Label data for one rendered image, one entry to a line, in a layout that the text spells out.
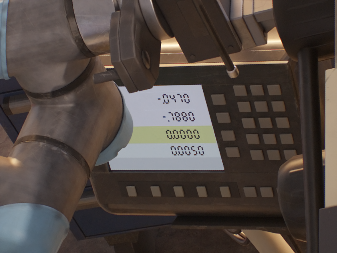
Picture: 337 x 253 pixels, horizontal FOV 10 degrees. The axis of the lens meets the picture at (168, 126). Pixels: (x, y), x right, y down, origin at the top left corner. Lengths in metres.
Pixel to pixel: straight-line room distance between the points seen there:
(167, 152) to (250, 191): 0.11
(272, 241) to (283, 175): 1.00
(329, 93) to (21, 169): 0.51
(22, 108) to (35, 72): 1.71
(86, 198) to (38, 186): 1.91
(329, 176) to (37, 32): 0.54
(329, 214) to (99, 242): 2.78
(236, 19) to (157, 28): 0.07
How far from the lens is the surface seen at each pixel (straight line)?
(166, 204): 2.33
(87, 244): 3.94
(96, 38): 1.67
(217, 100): 2.21
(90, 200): 3.59
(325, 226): 1.15
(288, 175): 1.43
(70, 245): 3.96
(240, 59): 2.18
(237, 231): 2.46
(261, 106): 2.19
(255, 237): 2.44
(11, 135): 3.51
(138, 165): 2.31
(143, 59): 1.62
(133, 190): 2.33
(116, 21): 1.63
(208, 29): 1.56
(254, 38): 1.69
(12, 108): 3.42
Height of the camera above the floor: 2.74
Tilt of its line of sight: 42 degrees down
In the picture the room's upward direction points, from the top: 30 degrees counter-clockwise
